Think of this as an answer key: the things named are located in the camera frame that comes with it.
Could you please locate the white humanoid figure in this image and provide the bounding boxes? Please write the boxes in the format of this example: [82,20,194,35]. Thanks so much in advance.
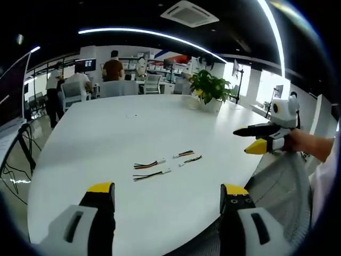
[135,57,148,81]

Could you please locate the curved ceiling light strip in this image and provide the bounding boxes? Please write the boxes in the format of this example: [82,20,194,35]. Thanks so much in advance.
[256,0,288,78]
[78,26,228,64]

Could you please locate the grey mesh office chair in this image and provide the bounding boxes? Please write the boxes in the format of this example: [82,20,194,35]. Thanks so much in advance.
[244,151,313,242]

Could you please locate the JST connector with coloured wires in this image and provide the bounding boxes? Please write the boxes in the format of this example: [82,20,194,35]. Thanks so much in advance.
[133,158,167,170]
[132,168,172,183]
[172,150,196,160]
[178,155,204,167]

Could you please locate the ceiling air conditioner vent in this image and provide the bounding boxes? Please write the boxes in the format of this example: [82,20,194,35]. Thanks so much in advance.
[160,0,220,28]

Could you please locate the green potted plant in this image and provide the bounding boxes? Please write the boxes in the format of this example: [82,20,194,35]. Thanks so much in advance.
[189,69,237,113]

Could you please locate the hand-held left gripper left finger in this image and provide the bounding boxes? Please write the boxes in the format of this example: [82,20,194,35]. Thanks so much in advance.
[39,182,116,256]

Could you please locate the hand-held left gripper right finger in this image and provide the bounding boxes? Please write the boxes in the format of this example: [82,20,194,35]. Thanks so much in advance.
[220,183,291,256]

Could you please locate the white mesh office chair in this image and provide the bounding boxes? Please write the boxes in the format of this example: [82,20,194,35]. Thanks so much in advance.
[143,74,163,94]
[98,79,140,99]
[60,81,90,108]

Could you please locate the black tripod stand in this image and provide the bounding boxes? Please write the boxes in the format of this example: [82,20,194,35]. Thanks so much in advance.
[233,59,246,105]

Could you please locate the shelf with white boxes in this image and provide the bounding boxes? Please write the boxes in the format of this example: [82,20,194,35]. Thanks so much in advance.
[119,54,193,77]

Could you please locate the large dark display panel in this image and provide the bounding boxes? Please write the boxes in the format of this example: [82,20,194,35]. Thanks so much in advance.
[0,51,32,127]

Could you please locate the dark monitor screen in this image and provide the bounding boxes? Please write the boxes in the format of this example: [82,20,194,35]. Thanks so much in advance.
[75,58,97,73]

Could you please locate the person's right hand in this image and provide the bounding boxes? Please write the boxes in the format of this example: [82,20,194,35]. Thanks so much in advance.
[282,128,316,157]

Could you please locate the black floor cables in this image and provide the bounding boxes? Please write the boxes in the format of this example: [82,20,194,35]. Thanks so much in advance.
[0,124,43,206]

